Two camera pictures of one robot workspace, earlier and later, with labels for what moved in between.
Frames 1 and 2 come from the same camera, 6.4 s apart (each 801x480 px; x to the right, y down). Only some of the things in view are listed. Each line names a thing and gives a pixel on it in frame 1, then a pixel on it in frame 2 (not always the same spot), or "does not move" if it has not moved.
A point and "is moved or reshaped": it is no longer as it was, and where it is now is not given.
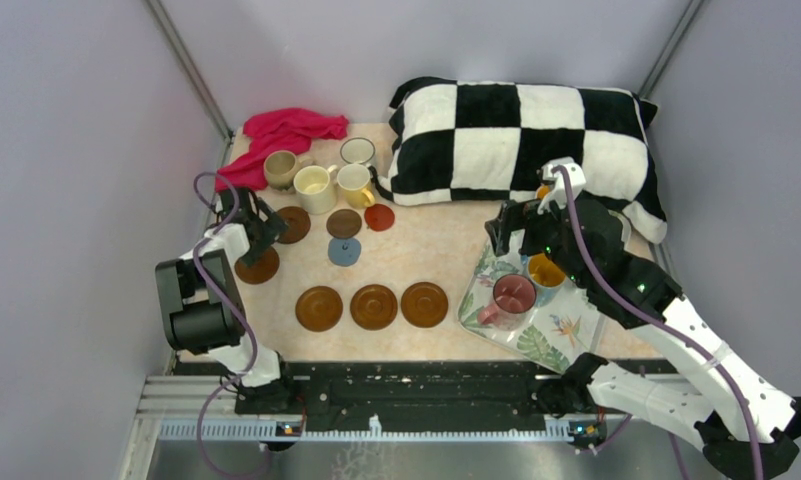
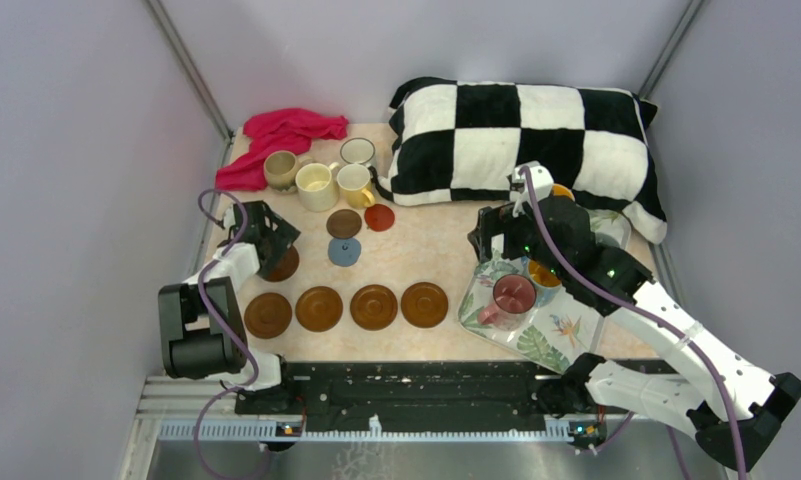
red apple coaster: x=379 y=217 does not move
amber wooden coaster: x=319 y=308 does not move
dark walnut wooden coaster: x=297 y=225 → x=286 y=267
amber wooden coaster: x=424 y=304 does not move
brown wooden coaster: x=258 y=265 is moved or reshaped
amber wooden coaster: x=373 y=307 does not move
